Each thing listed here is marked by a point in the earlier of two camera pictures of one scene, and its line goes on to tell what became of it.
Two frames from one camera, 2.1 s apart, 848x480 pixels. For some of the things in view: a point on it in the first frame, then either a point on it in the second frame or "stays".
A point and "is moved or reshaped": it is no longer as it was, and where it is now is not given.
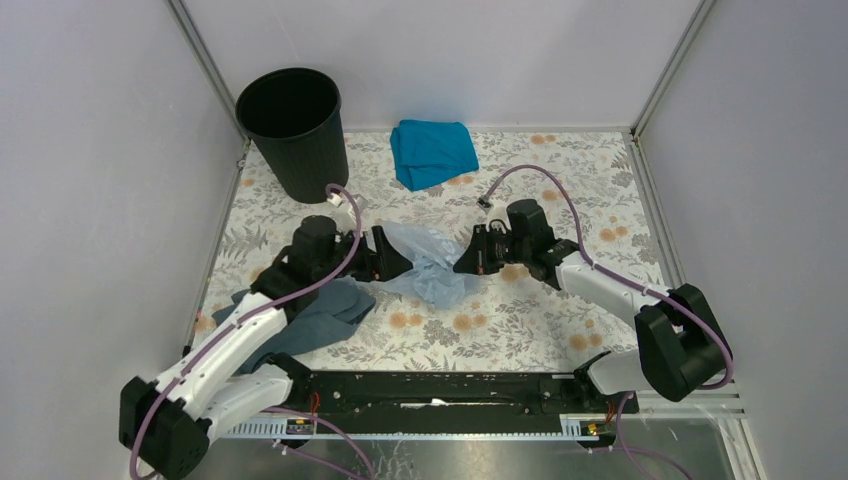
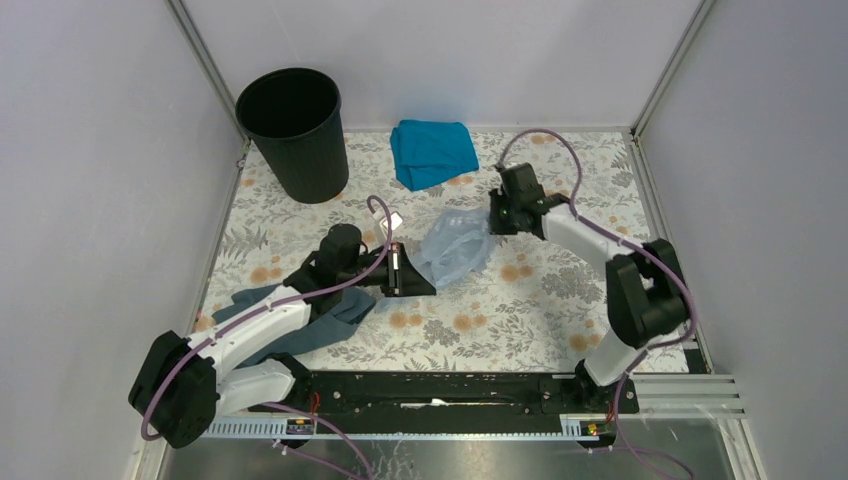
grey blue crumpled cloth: [333, 308] stays
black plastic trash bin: [295, 116] stays
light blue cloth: [433, 257] is moved or reshaped
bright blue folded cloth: [428, 151] stays
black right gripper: [477, 260] to [498, 196]
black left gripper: [386, 262] to [402, 277]
